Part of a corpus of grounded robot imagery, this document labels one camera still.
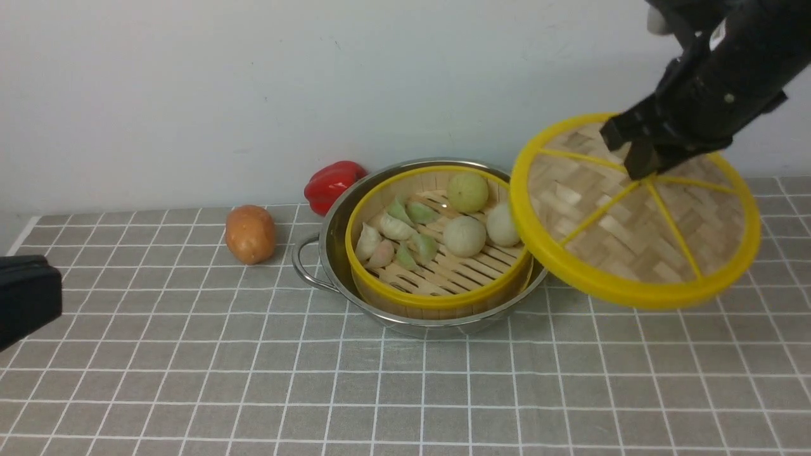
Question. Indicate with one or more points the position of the pale green dumpling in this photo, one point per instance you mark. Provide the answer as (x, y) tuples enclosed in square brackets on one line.
[(420, 213)]

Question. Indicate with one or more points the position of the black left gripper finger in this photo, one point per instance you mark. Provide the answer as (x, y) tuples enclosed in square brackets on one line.
[(31, 296)]

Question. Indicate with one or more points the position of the green tinted dumpling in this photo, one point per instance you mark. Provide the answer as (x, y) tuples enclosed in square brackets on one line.
[(425, 248)]

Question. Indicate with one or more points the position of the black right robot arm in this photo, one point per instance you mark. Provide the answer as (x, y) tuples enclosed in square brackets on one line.
[(776, 31)]

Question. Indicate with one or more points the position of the stainless steel pot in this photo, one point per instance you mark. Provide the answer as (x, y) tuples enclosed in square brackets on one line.
[(321, 262)]

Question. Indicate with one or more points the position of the red bell pepper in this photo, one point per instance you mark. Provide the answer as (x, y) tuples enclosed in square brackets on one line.
[(329, 183)]

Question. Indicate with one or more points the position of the light green dumpling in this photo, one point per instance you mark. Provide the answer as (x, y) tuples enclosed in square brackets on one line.
[(404, 258)]

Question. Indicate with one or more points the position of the brown potato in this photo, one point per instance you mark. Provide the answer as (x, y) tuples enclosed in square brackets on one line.
[(250, 234)]

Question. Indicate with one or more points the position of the small green dumpling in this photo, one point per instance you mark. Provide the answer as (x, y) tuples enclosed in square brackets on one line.
[(398, 210)]

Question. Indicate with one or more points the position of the yellow bamboo steamer lid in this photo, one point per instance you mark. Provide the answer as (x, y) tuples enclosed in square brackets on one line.
[(664, 242)]

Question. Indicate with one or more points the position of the white round bun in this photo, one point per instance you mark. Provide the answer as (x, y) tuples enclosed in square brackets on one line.
[(464, 236)]

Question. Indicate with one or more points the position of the cream round bun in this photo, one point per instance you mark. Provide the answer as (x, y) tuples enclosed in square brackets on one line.
[(500, 226)]

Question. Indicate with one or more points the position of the pale cream dumpling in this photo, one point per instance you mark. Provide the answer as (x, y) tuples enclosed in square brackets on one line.
[(394, 229)]

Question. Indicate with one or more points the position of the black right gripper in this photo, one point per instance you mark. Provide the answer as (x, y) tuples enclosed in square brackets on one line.
[(704, 99)]

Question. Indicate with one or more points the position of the yellow bamboo steamer basket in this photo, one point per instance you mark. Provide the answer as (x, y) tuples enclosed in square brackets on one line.
[(449, 287)]

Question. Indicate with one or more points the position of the pink white dumpling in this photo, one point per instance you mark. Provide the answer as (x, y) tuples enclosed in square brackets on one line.
[(383, 254)]

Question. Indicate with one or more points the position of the green round bun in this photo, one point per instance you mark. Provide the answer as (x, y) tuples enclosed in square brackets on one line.
[(467, 192)]

